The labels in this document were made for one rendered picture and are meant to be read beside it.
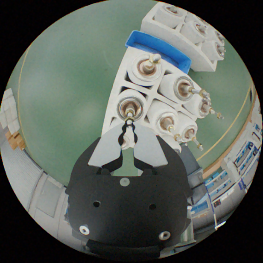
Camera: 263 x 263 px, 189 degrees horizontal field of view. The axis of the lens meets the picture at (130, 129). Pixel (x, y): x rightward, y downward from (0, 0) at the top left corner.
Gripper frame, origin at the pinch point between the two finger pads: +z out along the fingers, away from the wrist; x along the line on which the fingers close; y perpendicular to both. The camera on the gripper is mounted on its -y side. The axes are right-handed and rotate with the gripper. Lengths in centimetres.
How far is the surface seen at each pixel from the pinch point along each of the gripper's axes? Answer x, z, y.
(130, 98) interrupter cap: 0.1, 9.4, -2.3
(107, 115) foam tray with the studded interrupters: -8.8, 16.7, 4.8
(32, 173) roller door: -461, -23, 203
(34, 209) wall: -418, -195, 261
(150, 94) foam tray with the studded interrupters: 6.9, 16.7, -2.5
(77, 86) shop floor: -33.1, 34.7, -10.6
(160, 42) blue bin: 14.2, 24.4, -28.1
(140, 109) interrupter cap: 2.7, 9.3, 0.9
